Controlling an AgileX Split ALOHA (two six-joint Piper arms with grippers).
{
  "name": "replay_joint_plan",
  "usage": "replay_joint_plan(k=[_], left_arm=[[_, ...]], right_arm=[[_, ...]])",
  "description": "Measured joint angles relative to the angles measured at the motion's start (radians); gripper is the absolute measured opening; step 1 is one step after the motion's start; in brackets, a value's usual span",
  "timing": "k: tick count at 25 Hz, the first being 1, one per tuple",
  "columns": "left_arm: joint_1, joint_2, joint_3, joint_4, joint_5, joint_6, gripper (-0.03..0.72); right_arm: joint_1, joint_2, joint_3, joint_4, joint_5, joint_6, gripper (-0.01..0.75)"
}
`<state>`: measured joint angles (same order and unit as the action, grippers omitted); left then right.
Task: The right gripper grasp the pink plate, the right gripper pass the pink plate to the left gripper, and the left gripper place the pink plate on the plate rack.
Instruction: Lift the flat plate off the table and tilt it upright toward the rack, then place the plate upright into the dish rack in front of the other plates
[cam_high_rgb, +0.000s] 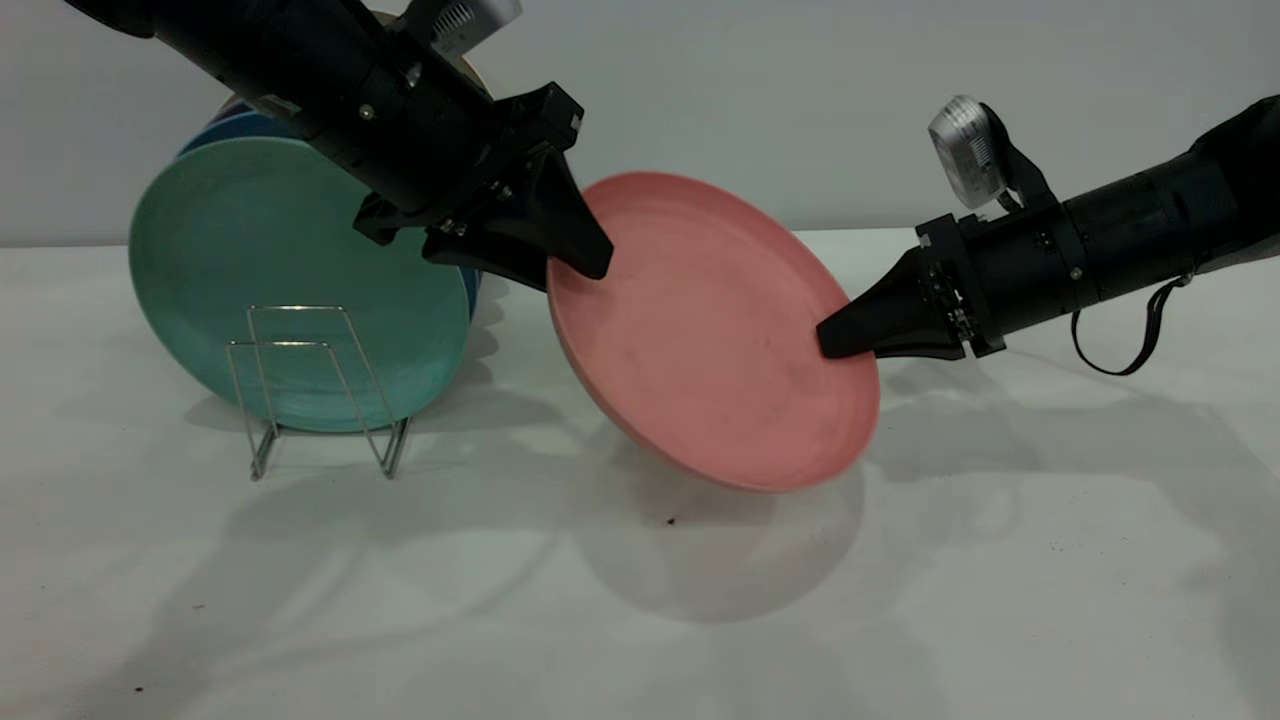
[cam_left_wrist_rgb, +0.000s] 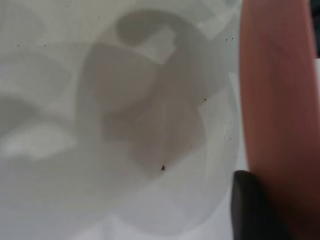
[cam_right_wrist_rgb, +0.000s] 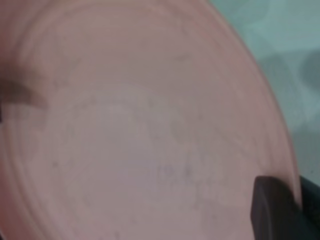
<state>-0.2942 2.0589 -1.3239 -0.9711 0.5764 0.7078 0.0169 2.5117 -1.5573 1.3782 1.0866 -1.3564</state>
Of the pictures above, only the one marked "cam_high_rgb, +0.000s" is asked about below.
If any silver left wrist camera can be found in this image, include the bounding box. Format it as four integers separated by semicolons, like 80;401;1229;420
405;0;523;56

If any blue round plate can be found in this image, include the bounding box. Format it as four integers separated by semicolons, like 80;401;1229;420
180;110;484;319

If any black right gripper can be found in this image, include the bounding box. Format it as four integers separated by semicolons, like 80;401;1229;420
816;210;1089;363

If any black looped cable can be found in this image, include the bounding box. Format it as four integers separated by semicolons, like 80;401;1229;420
1070;272;1196;378

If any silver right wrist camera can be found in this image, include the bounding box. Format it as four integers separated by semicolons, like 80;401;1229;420
928;95;1059;216

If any metal wire plate rack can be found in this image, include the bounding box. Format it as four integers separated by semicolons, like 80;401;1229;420
227;306;413;483

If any beige round plate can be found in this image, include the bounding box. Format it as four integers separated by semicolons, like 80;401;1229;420
368;10;493;99

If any green round plate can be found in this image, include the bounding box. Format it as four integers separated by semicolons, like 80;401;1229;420
128;136;473;435

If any pink round plate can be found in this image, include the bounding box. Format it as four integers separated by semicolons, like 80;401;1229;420
546;171;882;493

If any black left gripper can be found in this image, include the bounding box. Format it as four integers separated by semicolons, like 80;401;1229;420
320;45;614;293

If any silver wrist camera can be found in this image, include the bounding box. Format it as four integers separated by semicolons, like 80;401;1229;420
928;95;1059;216
405;0;523;56

